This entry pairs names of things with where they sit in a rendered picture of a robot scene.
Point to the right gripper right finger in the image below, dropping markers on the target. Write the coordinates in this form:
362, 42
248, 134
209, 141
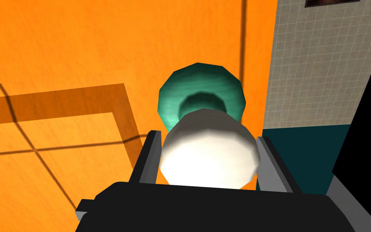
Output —
273, 169

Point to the dark framed wall picture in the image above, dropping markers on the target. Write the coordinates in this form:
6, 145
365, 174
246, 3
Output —
330, 2

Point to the white and green door knob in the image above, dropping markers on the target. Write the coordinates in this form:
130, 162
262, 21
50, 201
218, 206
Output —
208, 145

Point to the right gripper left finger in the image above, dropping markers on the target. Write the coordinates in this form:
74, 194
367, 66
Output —
149, 161

